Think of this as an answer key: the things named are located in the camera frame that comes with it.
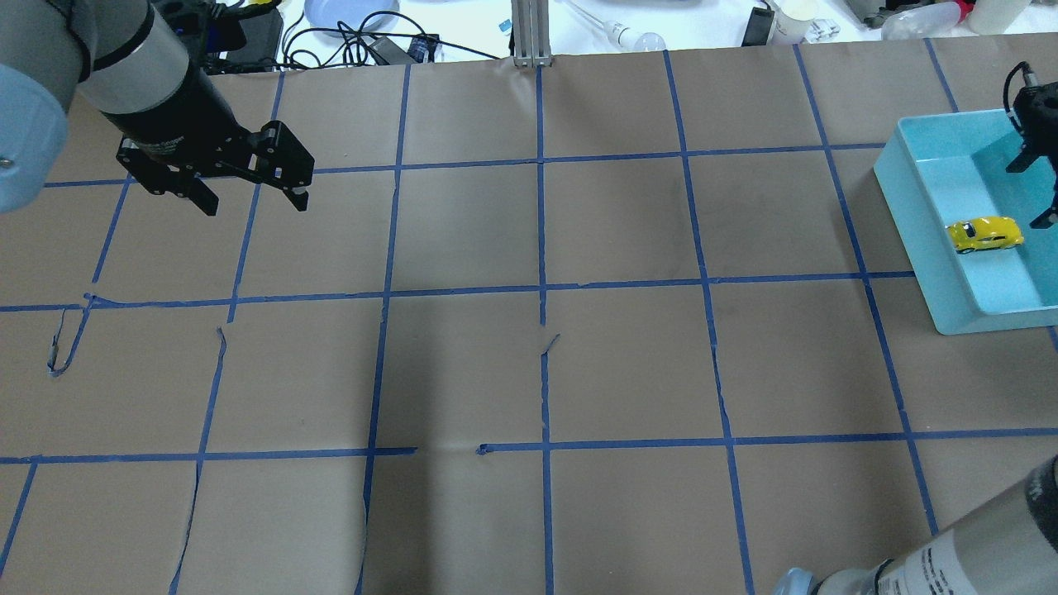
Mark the blue plastic plate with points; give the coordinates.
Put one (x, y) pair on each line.
(370, 16)

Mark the black power adapter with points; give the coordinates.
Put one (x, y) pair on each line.
(256, 41)

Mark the light blue plastic bin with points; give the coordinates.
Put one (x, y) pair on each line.
(940, 169)

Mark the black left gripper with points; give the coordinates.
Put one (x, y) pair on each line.
(178, 118)

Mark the aluminium frame post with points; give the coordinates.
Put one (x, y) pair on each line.
(530, 35)

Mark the yellow toy beetle car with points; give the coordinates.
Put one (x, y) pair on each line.
(985, 234)

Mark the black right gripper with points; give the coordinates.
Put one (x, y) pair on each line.
(1032, 110)

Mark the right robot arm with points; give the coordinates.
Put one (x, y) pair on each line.
(1005, 546)

